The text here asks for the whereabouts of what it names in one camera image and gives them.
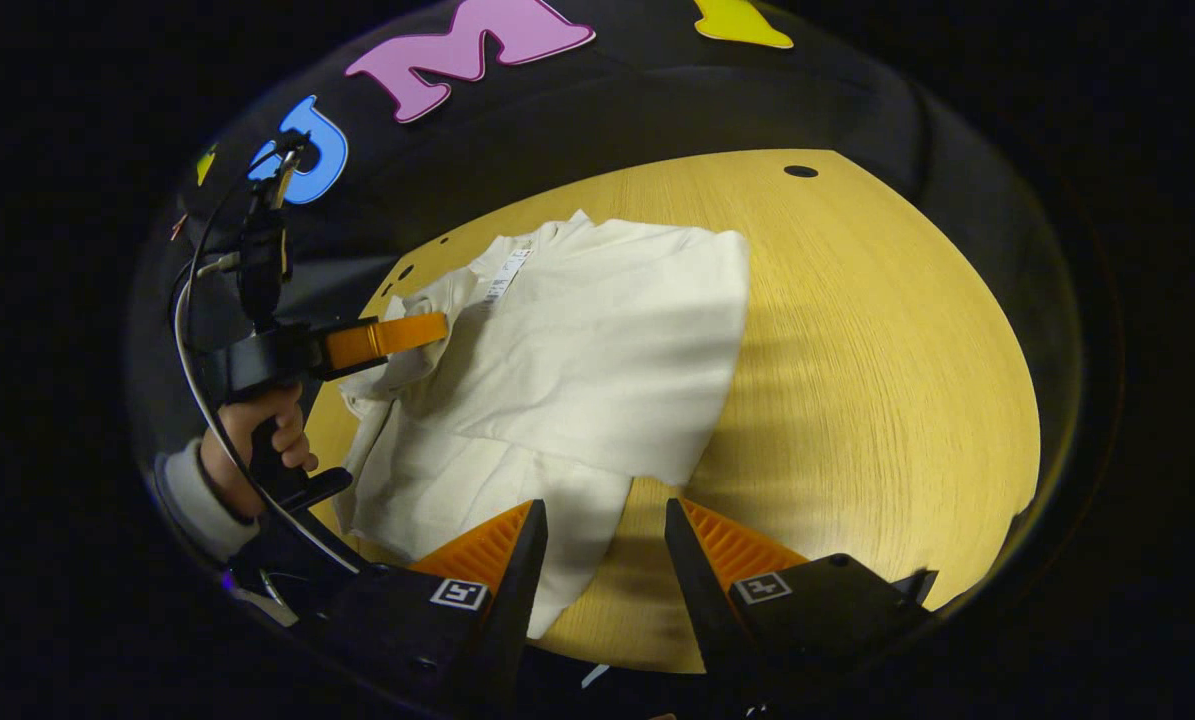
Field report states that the black table bracket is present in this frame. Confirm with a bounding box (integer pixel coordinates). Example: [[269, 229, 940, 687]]
[[889, 568, 941, 607]]

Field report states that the cream white hoodie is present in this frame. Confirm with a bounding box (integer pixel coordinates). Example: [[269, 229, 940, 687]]
[[332, 210, 751, 641]]

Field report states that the black backdrop cloth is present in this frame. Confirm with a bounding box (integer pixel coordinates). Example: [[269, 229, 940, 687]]
[[127, 0, 1088, 481]]

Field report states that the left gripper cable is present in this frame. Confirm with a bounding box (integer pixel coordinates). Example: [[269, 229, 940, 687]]
[[172, 140, 363, 576]]

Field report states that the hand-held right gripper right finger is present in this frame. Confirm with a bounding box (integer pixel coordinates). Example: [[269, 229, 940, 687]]
[[663, 497, 940, 711]]

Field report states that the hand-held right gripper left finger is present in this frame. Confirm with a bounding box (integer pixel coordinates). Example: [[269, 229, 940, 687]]
[[297, 498, 550, 720]]

